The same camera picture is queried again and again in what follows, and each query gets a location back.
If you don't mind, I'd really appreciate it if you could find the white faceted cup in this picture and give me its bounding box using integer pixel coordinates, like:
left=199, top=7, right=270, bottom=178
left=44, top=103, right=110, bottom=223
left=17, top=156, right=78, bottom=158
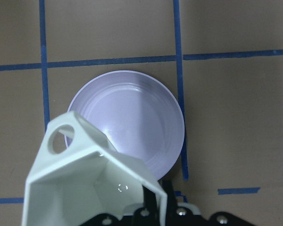
left=22, top=112, right=167, bottom=226

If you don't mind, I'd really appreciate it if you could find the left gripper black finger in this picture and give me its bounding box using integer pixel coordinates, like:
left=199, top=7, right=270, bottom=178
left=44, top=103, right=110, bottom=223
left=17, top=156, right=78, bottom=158
left=142, top=180, right=177, bottom=212

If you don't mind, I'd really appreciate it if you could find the lavender plate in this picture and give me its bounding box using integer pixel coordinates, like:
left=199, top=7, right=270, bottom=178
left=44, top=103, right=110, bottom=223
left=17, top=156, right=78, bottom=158
left=68, top=70, right=185, bottom=179

